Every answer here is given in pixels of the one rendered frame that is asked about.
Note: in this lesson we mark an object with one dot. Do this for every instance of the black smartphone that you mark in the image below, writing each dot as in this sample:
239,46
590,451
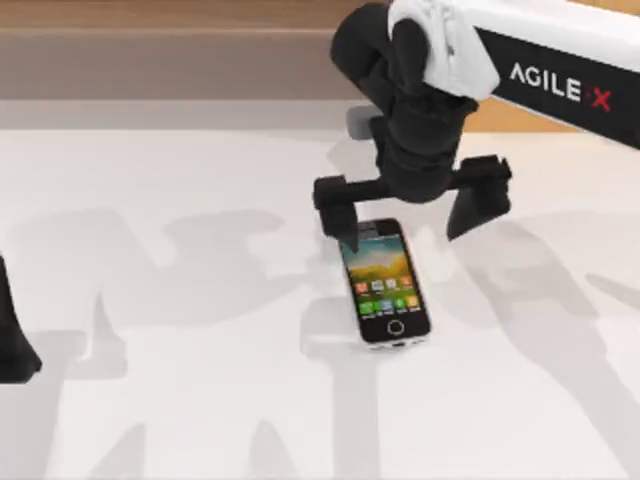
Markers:
385,280

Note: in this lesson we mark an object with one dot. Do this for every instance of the pale grey rounded box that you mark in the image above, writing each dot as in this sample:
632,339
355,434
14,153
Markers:
357,122

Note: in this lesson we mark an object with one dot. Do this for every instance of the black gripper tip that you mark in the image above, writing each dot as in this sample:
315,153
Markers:
12,345

